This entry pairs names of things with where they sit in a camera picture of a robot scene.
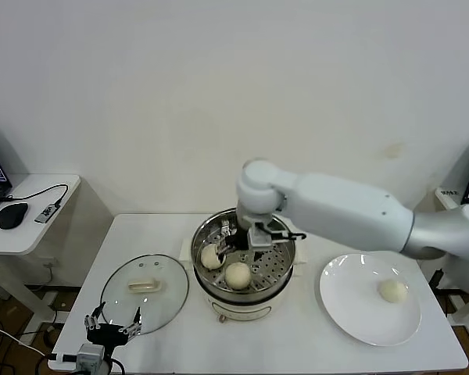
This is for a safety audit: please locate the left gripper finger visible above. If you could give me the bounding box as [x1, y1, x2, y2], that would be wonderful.
[117, 307, 144, 338]
[83, 302, 106, 330]

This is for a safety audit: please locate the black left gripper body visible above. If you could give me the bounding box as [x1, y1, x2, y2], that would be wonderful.
[85, 323, 127, 346]

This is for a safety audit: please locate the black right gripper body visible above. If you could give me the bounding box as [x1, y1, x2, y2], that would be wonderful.
[227, 222, 256, 252]

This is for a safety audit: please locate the white steamed baozi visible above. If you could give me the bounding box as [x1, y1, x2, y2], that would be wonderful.
[224, 262, 252, 290]
[200, 244, 224, 271]
[378, 279, 410, 304]

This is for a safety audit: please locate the glass lid with cream handle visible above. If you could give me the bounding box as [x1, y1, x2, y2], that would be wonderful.
[99, 253, 190, 336]

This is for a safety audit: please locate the stainless steel steamer basket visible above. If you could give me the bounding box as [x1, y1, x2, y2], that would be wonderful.
[190, 209, 298, 297]

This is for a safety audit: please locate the cream electric cooker pot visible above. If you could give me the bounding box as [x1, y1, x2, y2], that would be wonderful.
[178, 238, 310, 324]

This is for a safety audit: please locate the white rounded side desk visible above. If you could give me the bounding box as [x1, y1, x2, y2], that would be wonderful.
[0, 173, 82, 321]

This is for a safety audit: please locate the grey usb hub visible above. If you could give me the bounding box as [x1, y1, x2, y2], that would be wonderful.
[34, 202, 61, 225]

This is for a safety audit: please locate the white round plate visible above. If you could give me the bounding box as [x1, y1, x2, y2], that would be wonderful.
[319, 253, 422, 348]

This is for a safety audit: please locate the black computer mouse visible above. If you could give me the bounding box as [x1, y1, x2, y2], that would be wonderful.
[0, 202, 28, 230]

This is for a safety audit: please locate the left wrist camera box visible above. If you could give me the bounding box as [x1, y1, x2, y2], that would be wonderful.
[77, 343, 105, 371]

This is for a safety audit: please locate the white floor cable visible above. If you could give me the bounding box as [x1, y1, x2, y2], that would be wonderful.
[0, 320, 51, 359]

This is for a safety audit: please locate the black usb cable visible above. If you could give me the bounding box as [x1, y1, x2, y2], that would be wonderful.
[0, 184, 70, 206]

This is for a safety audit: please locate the black power adapter cable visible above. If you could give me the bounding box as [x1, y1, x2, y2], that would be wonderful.
[429, 267, 446, 291]

